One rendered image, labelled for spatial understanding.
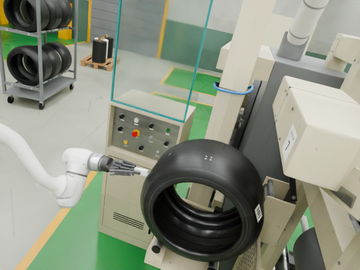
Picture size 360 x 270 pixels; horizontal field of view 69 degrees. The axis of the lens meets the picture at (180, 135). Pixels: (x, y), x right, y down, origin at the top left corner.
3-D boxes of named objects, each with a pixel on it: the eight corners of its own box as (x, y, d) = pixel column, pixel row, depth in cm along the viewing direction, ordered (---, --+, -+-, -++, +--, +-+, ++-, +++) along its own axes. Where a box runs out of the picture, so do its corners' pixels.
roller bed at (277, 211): (249, 214, 162) (266, 175, 149) (273, 222, 160) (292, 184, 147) (248, 237, 145) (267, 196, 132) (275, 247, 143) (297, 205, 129)
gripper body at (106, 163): (97, 160, 122) (115, 164, 120) (106, 152, 130) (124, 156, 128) (98, 174, 125) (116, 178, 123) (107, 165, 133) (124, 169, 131)
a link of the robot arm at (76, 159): (100, 153, 135) (92, 178, 132) (74, 148, 139) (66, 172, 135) (90, 148, 125) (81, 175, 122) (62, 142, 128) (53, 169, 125)
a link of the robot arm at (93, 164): (97, 149, 131) (107, 151, 130) (98, 164, 135) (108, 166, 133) (86, 157, 123) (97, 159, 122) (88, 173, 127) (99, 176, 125)
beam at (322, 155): (270, 106, 120) (283, 74, 113) (327, 122, 116) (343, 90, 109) (280, 175, 66) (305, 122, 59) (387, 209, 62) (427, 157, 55)
